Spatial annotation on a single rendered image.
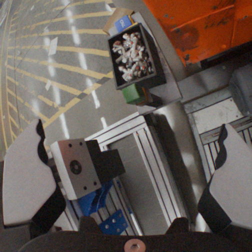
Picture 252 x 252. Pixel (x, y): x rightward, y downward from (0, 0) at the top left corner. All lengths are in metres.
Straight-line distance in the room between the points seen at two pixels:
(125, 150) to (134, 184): 0.20
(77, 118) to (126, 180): 0.74
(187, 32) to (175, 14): 0.06
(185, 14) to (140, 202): 0.90
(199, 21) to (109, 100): 1.01
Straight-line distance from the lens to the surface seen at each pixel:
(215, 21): 0.34
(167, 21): 0.28
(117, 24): 0.73
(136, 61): 0.50
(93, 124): 1.30
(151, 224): 1.02
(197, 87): 0.88
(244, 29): 0.45
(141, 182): 0.91
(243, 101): 0.63
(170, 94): 0.56
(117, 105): 1.18
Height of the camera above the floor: 0.99
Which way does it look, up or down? 61 degrees down
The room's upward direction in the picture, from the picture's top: 92 degrees counter-clockwise
